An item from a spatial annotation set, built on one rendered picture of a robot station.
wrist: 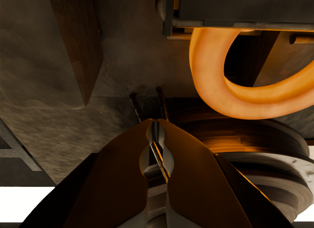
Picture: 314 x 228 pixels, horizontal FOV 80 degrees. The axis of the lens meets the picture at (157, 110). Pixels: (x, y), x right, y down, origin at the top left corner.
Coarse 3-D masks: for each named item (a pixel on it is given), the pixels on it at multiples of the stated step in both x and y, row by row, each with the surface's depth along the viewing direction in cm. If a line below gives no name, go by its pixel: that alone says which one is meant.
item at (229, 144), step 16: (192, 128) 31; (208, 128) 31; (224, 128) 30; (240, 128) 30; (256, 128) 31; (272, 128) 32; (208, 144) 29; (224, 144) 28; (240, 144) 28; (256, 144) 28; (272, 144) 29; (288, 144) 31; (240, 160) 28; (256, 160) 28; (272, 160) 28; (288, 160) 28; (304, 160) 28; (304, 176) 32
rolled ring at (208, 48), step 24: (192, 48) 19; (216, 48) 18; (192, 72) 20; (216, 72) 20; (312, 72) 22; (216, 96) 22; (240, 96) 23; (264, 96) 24; (288, 96) 22; (312, 96) 22
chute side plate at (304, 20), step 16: (192, 0) 12; (208, 0) 12; (224, 0) 12; (240, 0) 12; (256, 0) 12; (272, 0) 12; (288, 0) 12; (304, 0) 12; (192, 16) 13; (208, 16) 13; (224, 16) 13; (240, 16) 13; (256, 16) 13; (272, 16) 13; (288, 16) 13; (304, 16) 13
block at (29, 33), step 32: (0, 0) 12; (32, 0) 12; (64, 0) 13; (0, 32) 13; (32, 32) 13; (64, 32) 14; (96, 32) 21; (0, 64) 15; (32, 64) 15; (64, 64) 15; (96, 64) 21; (32, 96) 17; (64, 96) 17
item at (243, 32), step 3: (243, 30) 27; (246, 30) 27; (249, 30) 27; (252, 30) 27; (255, 30) 27; (258, 30) 27; (261, 30) 27; (240, 33) 28; (243, 33) 28; (246, 33) 28; (249, 33) 28; (252, 33) 28; (255, 33) 28; (258, 33) 27
